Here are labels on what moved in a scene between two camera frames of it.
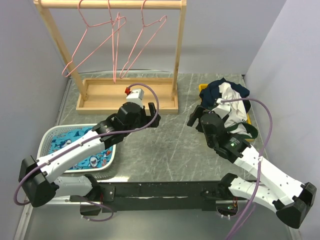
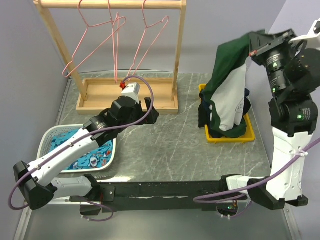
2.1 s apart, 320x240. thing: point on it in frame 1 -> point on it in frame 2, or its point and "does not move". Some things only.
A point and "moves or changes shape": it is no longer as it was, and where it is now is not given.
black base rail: [158, 196] does not move
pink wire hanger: [115, 33] does not move
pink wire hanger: [122, 74] -> [138, 52]
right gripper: [197, 113] -> [260, 43]
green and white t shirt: [234, 113] moves or changes shape
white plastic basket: [43, 146] does not move
